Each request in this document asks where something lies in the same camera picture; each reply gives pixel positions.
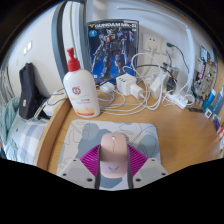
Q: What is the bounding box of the blue tube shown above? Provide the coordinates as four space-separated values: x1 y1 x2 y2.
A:
212 85 224 116

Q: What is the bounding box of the white wall switch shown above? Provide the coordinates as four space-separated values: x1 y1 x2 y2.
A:
22 40 34 56

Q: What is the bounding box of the white power strip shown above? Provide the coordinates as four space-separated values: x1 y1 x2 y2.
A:
165 91 188 110

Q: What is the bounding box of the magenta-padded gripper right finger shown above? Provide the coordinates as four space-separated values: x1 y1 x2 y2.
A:
126 143 169 190

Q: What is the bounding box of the white red-capped pump bottle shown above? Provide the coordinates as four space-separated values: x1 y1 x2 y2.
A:
62 47 101 119

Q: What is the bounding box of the pink computer mouse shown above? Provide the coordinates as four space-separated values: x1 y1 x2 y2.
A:
99 132 129 179

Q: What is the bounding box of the white wall socket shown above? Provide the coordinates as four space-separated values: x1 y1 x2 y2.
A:
142 33 163 54

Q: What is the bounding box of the teal blanket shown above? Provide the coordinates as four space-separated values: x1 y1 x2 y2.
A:
0 97 21 158

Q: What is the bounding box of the grey blue patterned mouse pad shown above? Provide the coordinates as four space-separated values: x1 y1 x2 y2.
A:
57 119 163 191

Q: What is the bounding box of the black cable with green plug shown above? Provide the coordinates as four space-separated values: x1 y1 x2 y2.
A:
166 42 192 75

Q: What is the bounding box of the robot model kit box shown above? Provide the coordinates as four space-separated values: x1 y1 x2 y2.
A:
86 19 140 84

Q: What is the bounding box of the grey metal frame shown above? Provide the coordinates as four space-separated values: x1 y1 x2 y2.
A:
51 0 90 81

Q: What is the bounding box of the white plug adapter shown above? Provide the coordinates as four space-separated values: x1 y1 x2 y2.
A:
149 75 165 100

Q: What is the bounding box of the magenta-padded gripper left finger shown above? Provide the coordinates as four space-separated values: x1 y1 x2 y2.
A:
56 144 103 191

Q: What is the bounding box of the plaid bedding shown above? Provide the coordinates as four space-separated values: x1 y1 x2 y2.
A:
6 118 50 166

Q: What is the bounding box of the white multi-port charger block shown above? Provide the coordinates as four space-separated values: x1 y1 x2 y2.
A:
115 73 138 96

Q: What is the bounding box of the black bag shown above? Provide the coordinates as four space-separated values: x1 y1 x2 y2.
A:
18 62 46 120

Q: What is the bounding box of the white charging cable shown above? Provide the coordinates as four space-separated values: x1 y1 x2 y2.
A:
97 53 169 117

